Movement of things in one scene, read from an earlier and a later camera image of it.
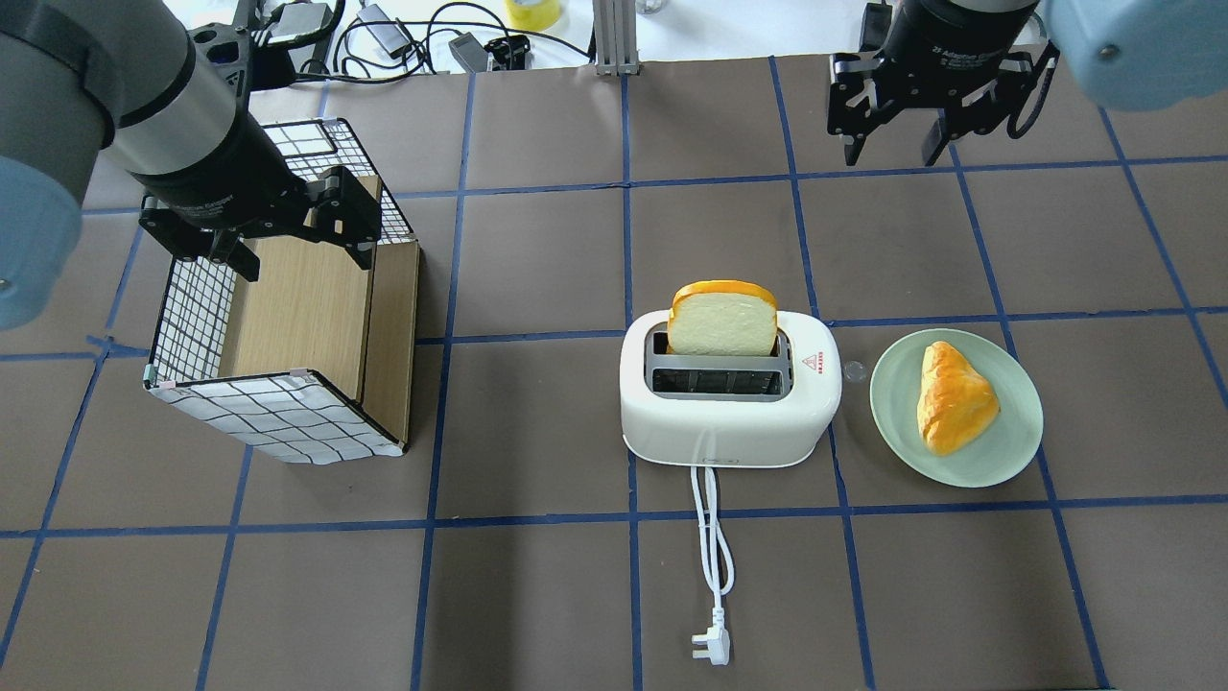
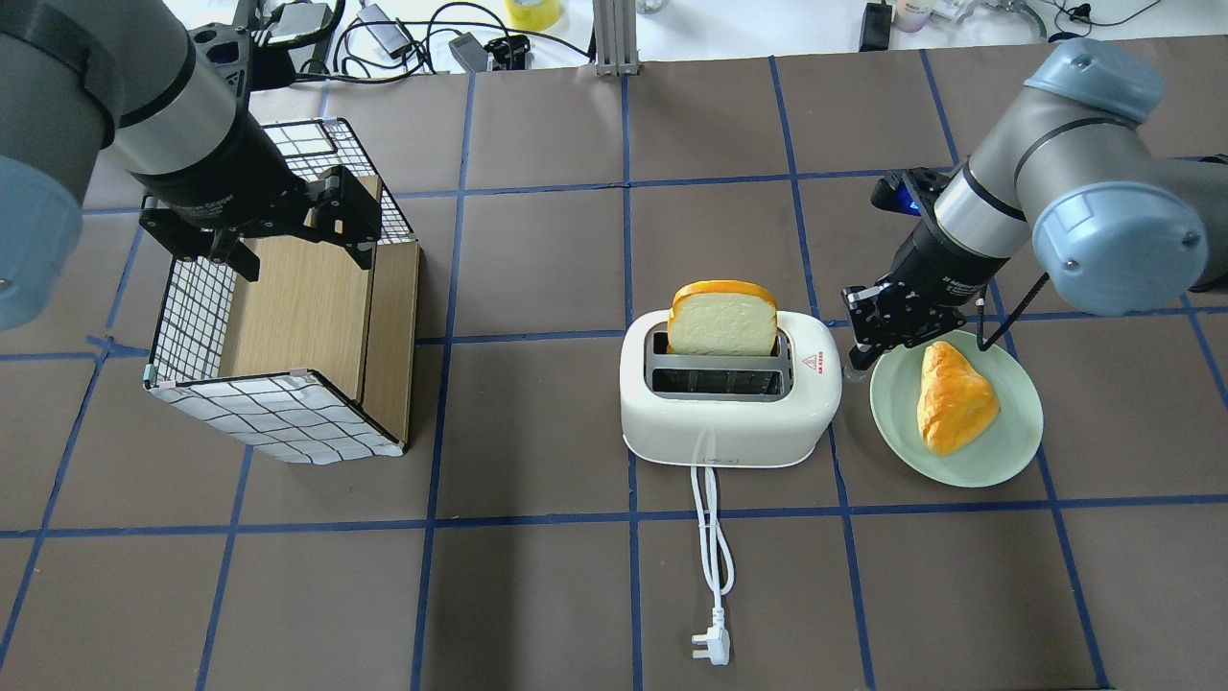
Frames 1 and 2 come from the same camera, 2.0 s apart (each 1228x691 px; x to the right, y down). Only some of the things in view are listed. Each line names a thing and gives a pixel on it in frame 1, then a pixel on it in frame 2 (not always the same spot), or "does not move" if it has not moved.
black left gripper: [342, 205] does not move
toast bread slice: [722, 318] does not move
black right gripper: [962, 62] → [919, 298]
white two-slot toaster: [728, 411] does not move
